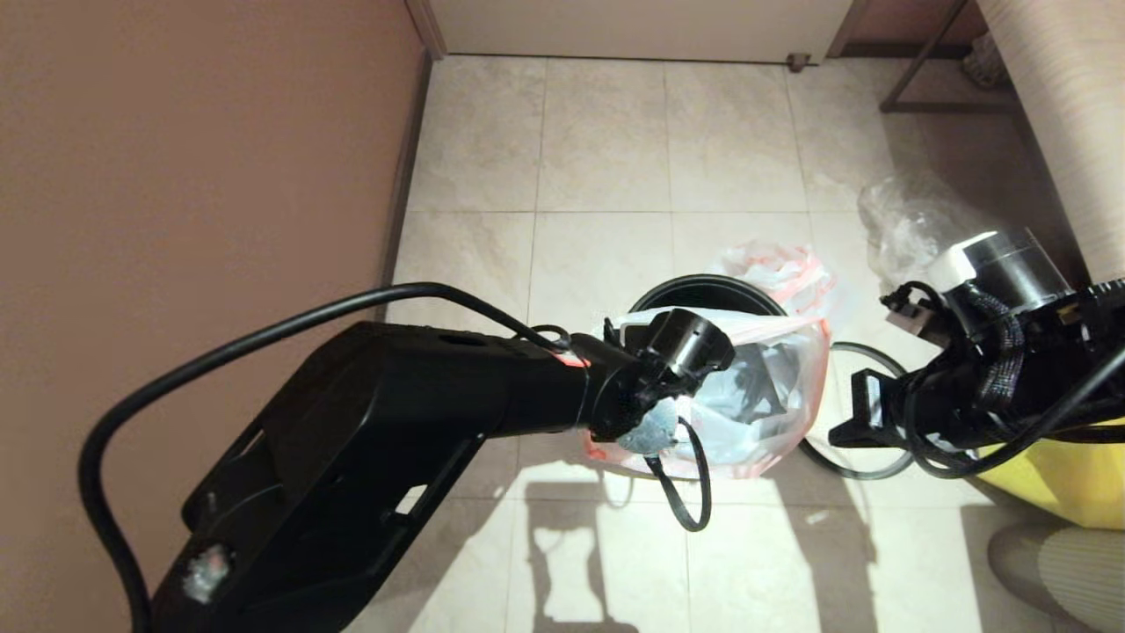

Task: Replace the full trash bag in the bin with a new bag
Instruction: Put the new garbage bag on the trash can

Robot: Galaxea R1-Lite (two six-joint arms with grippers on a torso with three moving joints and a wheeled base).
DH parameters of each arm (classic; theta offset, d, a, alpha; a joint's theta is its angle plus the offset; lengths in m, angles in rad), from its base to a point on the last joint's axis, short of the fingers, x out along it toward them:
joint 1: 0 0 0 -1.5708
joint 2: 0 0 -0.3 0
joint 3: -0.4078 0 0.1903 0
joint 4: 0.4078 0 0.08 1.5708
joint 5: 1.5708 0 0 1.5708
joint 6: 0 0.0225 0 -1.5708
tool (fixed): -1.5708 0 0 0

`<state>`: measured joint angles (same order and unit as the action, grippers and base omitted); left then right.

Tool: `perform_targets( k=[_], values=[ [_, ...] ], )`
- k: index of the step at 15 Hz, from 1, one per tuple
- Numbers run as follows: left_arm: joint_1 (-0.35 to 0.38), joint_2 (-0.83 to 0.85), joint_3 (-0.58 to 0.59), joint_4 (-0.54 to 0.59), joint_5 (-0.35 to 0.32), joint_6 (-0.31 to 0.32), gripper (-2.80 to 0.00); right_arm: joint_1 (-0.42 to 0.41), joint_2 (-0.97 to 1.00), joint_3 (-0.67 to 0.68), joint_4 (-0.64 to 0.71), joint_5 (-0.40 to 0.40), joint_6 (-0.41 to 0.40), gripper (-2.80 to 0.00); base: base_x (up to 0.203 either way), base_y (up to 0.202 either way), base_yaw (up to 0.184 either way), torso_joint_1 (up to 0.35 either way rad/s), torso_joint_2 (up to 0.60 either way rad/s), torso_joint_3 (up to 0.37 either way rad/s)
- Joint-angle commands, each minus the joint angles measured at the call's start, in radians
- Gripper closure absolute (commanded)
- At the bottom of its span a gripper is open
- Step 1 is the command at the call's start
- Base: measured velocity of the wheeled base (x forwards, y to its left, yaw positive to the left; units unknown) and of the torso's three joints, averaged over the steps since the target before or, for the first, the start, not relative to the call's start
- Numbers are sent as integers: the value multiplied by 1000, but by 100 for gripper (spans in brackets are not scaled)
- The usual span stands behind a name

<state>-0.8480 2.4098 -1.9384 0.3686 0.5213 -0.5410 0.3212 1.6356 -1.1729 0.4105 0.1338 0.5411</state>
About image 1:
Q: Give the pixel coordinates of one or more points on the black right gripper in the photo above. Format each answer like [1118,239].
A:
[896,426]

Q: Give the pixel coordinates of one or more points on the white plastic bag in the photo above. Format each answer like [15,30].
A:
[765,422]

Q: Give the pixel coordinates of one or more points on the used white bag red trim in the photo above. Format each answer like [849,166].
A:
[782,264]

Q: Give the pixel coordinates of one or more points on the black round trash bin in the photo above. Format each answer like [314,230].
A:
[703,290]

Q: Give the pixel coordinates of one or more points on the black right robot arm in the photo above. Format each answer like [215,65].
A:
[1011,264]

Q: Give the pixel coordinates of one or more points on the yellow fabric bag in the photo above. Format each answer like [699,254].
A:
[1055,492]

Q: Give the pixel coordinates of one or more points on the clear plastic bag dark contents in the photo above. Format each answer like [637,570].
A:
[905,220]

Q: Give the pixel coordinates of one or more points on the grey ribbed round pouf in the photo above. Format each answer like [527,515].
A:
[1072,571]

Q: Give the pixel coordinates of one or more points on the beige striped furniture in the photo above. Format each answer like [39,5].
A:
[1063,105]

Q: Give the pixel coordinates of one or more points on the grey mesh bundle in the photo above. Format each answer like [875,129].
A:
[984,63]

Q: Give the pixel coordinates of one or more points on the small metal door stop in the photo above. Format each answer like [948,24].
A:
[797,62]

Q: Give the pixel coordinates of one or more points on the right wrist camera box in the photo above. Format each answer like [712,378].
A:
[867,400]

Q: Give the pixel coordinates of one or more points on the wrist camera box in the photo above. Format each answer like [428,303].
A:
[628,334]
[867,400]

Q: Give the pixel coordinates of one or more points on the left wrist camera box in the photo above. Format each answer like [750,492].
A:
[628,334]

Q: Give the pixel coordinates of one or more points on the dark metal frame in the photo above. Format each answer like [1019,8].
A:
[940,107]

